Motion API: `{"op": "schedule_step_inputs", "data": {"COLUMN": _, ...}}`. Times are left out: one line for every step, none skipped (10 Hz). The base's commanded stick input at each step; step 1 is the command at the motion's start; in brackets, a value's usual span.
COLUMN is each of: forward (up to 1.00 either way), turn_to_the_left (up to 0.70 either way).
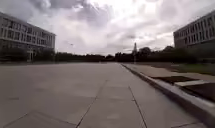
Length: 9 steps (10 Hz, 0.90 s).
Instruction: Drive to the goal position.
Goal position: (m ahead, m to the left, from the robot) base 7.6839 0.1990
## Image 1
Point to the distant slim tower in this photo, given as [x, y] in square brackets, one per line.
[134, 48]

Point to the grey paved plaza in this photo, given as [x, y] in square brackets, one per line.
[78, 93]

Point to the raised pale paved bed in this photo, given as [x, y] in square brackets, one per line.
[151, 70]

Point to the row of dark trees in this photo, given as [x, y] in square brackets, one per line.
[151, 56]

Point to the dark rectangular ground panel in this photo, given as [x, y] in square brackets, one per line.
[175, 79]
[203, 91]

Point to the concrete kerb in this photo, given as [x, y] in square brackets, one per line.
[181, 98]

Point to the long pale office building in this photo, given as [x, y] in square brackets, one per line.
[21, 36]

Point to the grey office building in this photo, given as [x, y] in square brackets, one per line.
[201, 31]

